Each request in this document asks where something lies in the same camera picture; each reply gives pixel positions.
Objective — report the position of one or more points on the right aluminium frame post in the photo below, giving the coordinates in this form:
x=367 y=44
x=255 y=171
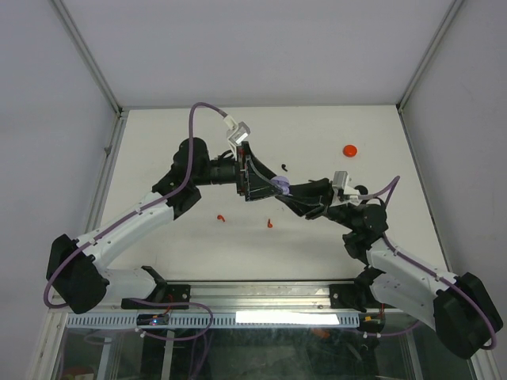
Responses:
x=434 y=44

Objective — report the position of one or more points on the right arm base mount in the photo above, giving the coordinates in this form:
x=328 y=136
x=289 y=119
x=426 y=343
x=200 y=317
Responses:
x=347 y=296

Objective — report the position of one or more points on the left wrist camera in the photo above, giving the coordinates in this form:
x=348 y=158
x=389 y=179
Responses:
x=237 y=131

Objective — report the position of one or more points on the white slotted cable duct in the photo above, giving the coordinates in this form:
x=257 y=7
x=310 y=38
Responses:
x=239 y=320

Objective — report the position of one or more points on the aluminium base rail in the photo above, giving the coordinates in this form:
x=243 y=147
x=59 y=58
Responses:
x=298 y=295

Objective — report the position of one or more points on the purple charging case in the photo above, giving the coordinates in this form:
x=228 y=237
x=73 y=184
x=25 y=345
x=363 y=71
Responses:
x=282 y=184

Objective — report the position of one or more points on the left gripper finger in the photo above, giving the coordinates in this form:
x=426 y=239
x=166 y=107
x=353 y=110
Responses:
x=263 y=189
x=257 y=172

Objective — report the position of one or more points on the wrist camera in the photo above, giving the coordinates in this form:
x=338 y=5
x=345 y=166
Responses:
x=237 y=131
x=343 y=191

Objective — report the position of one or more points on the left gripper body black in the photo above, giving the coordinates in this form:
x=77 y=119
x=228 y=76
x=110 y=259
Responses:
x=241 y=170

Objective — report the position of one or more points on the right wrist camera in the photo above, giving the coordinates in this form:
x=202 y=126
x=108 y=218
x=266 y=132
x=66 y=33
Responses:
x=343 y=191

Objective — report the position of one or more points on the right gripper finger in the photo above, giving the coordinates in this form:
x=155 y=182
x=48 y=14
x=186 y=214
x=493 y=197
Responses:
x=315 y=191
x=301 y=206

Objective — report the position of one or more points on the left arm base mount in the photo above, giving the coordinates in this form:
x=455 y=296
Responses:
x=169 y=295

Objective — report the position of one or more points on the left aluminium frame post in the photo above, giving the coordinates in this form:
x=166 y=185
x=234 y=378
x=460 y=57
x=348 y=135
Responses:
x=64 y=15

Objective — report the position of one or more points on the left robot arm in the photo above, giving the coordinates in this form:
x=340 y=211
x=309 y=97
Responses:
x=78 y=269

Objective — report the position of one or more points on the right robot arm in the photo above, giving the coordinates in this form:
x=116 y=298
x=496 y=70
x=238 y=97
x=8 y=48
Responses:
x=457 y=308

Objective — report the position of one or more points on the orange round case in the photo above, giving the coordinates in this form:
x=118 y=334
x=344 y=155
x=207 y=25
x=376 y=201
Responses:
x=350 y=151

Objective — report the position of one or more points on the aluminium frame post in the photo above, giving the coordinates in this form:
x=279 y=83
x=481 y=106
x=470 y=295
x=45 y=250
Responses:
x=64 y=15
x=434 y=44

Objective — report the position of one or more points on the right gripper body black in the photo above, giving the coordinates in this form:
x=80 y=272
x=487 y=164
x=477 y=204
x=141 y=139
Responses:
x=333 y=211

